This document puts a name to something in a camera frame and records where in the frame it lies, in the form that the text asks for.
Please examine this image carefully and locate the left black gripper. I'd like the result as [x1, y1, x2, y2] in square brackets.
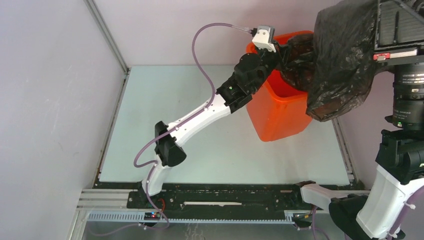
[249, 40, 291, 93]

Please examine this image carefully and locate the orange plastic trash bin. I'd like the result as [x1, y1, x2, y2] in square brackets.
[245, 30, 314, 143]

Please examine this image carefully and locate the black plastic trash bag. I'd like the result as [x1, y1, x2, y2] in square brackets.
[278, 0, 378, 122]

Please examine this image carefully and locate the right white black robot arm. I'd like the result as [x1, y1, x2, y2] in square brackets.
[290, 0, 424, 240]

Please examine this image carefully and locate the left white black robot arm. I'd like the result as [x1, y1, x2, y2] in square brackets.
[138, 41, 292, 208]

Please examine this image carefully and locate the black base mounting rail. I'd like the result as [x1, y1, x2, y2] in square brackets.
[127, 182, 316, 220]

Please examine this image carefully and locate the white slotted cable duct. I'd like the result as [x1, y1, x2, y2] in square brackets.
[86, 211, 295, 224]

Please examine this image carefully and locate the left aluminium frame post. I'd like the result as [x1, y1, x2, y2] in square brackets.
[83, 0, 130, 75]

